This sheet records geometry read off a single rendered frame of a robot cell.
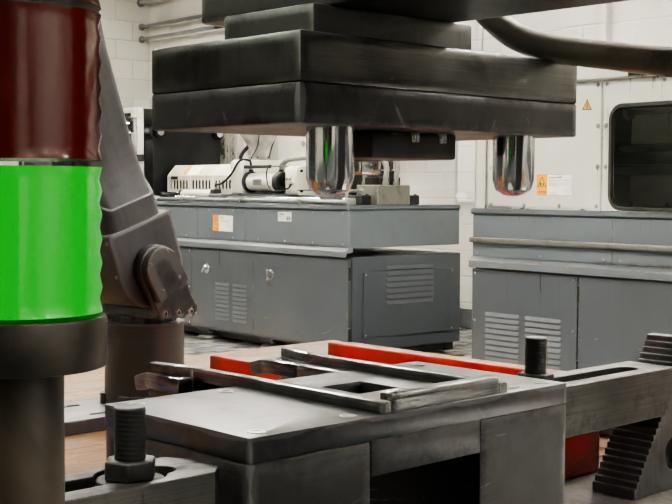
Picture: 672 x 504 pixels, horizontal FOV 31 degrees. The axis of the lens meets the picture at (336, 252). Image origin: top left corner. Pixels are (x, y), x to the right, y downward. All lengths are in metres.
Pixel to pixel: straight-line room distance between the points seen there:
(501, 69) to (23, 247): 0.33
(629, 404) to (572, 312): 5.53
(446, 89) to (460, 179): 8.98
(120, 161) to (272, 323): 7.16
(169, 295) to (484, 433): 0.42
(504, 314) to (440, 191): 3.25
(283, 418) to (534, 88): 0.20
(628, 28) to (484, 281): 2.59
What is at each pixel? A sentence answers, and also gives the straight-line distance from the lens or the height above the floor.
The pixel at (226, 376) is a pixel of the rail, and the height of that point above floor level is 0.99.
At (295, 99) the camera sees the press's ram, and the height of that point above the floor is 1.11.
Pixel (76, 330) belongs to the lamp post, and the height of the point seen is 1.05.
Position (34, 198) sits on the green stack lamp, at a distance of 0.27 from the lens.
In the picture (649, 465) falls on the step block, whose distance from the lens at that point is 0.75.
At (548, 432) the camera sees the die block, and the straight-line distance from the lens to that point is 0.61.
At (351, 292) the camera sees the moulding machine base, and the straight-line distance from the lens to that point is 7.48.
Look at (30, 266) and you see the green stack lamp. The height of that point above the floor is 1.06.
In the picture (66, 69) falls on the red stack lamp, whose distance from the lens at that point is 0.28.
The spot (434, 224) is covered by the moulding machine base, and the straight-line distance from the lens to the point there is 7.92.
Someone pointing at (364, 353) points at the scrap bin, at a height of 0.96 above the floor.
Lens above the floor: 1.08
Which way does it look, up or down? 3 degrees down
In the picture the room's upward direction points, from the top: straight up
